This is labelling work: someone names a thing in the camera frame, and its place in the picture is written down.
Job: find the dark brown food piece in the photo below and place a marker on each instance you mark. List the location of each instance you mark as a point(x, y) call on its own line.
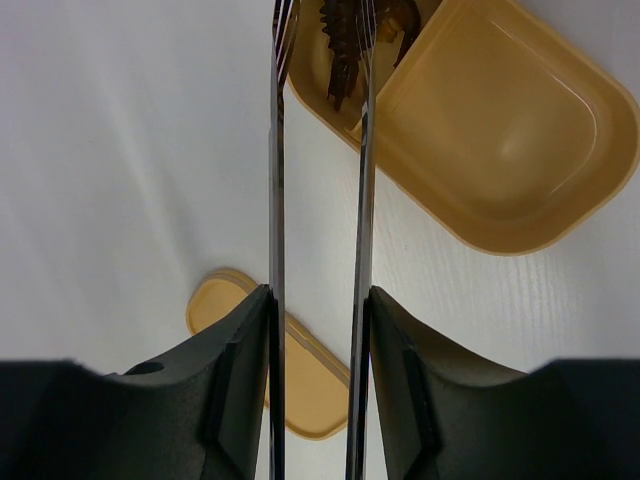
point(344, 24)

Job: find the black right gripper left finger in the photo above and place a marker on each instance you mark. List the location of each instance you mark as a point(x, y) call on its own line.
point(193, 412)

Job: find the yellow lunch box base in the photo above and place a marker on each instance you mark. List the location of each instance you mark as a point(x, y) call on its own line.
point(499, 128)

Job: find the brown roasted shrimp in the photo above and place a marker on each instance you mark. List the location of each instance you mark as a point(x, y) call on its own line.
point(394, 17)

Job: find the stainless steel food tongs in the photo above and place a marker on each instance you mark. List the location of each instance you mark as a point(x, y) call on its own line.
point(284, 31)

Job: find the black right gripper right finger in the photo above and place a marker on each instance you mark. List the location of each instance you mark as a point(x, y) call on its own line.
point(448, 413)

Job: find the yellow lunch box lid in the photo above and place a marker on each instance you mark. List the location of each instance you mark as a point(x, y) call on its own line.
point(316, 381)

